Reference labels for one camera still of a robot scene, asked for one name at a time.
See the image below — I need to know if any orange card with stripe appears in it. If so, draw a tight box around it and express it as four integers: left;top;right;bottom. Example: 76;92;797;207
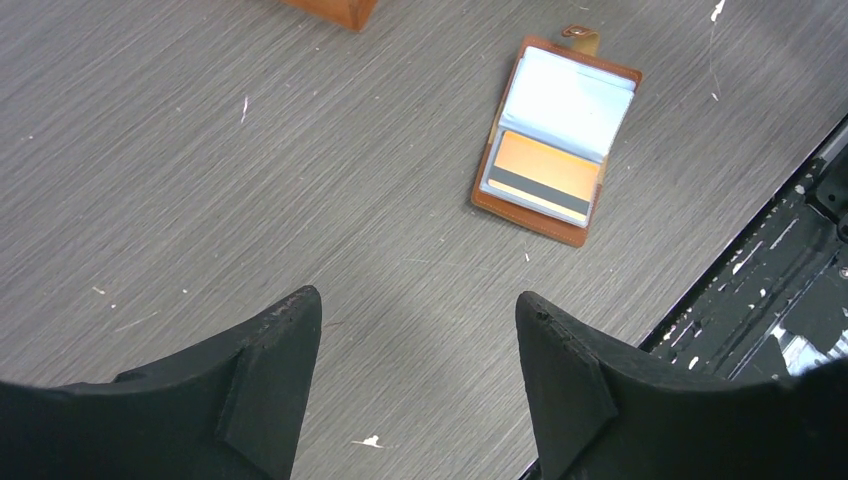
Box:
482;130;600;226

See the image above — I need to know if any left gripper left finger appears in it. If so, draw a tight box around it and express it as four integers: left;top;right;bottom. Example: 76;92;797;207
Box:
1;285;322;479

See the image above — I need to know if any brown leather card holder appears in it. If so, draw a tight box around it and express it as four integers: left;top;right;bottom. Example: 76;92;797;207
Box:
471;25;642;248

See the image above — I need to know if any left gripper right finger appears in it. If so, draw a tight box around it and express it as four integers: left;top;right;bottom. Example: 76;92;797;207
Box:
515;291;847;479

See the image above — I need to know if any orange wooden divider tray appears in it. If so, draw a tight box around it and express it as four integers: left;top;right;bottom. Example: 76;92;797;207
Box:
281;0;377;32

